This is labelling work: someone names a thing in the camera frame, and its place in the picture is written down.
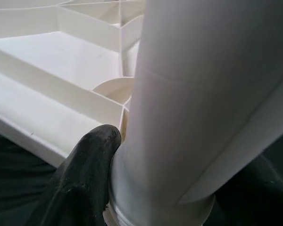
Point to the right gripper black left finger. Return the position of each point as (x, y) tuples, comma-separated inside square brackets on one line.
[(85, 176)]

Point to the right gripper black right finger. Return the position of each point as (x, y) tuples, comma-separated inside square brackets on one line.
[(261, 195)]

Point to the white plastic table top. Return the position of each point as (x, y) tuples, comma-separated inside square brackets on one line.
[(61, 66)]

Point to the white plastic table leg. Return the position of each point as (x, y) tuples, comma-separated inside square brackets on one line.
[(202, 94)]

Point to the black cloth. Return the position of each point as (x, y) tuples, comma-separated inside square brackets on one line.
[(14, 176)]

